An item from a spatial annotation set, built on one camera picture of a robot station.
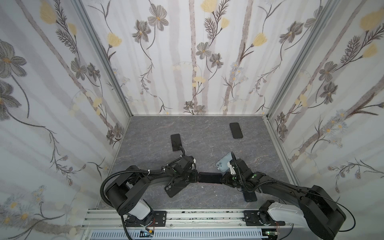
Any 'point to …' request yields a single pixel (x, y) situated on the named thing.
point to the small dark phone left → (176, 141)
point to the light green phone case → (222, 163)
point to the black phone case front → (173, 188)
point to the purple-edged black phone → (210, 177)
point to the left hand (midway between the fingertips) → (198, 175)
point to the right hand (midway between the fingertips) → (216, 177)
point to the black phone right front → (250, 196)
